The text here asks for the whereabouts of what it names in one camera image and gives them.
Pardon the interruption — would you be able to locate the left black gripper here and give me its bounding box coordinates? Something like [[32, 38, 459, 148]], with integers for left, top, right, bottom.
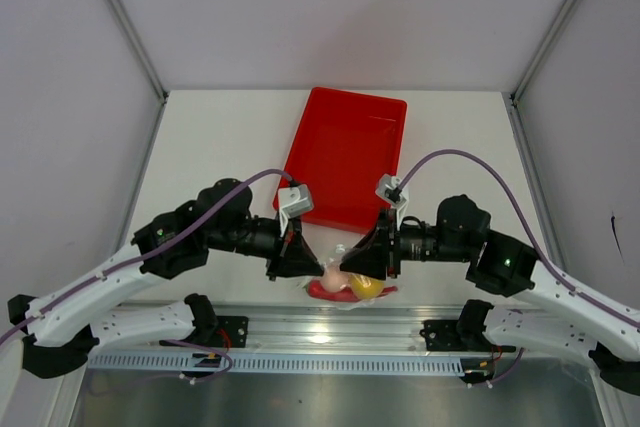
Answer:
[[207, 208, 324, 282]]

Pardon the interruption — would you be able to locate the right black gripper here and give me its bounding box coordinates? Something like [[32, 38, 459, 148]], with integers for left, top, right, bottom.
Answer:
[[340, 208, 473, 282]]

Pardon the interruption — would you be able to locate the red chili pepper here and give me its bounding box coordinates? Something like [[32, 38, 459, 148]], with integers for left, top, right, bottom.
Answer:
[[307, 280, 398, 303]]

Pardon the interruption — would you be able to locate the yellow bell pepper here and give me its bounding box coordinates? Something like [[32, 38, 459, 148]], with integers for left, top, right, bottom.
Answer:
[[349, 274, 385, 300]]

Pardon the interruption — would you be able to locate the pale egg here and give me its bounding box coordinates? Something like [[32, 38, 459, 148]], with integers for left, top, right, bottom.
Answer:
[[319, 268, 349, 293]]

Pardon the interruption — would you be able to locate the clear zip top bag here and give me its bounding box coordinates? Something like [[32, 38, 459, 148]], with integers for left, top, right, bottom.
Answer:
[[304, 244, 399, 310]]

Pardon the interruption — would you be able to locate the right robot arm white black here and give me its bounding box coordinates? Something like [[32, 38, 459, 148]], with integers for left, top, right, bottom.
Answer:
[[340, 195, 639, 395]]

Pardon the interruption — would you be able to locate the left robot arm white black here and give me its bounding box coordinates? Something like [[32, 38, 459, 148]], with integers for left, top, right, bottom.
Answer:
[[7, 178, 323, 379]]

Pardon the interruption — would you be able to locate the red plastic tray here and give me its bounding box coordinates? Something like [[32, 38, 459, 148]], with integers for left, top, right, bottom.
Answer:
[[284, 87, 407, 234]]

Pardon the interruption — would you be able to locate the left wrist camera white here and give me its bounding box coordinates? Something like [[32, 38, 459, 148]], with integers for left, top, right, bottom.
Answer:
[[276, 184, 314, 236]]

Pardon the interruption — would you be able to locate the aluminium mounting rail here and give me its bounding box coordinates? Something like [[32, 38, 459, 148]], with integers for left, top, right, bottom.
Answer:
[[99, 300, 551, 359]]

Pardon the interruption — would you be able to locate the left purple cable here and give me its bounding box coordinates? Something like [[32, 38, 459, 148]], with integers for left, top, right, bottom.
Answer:
[[0, 169, 301, 387]]

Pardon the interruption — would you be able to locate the purple cable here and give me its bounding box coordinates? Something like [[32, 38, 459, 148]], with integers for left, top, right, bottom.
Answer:
[[0, 169, 301, 387], [389, 148, 640, 331]]

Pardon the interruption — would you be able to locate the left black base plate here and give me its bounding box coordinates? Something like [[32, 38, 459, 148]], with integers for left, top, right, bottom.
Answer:
[[183, 315, 249, 349]]

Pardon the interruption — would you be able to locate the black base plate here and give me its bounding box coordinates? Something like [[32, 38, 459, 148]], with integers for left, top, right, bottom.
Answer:
[[183, 315, 249, 349], [419, 299, 516, 353]]

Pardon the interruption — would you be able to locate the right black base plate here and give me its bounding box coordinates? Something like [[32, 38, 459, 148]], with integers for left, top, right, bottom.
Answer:
[[419, 299, 516, 353]]

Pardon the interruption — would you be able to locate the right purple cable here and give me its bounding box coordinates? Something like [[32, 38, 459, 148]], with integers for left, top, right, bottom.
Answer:
[[389, 148, 640, 331]]

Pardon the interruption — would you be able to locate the slotted cable duct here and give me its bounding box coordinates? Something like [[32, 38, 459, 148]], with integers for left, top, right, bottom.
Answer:
[[88, 350, 493, 377]]

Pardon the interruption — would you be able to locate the left aluminium frame post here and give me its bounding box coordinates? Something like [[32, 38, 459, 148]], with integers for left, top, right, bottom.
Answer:
[[104, 0, 168, 102]]

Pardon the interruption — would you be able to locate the aluminium frame post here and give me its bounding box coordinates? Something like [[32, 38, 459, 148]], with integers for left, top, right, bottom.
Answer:
[[509, 0, 582, 108], [104, 0, 168, 102]]

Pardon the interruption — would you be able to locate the right aluminium frame post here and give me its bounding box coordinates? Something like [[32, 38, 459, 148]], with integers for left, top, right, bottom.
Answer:
[[509, 0, 582, 108]]

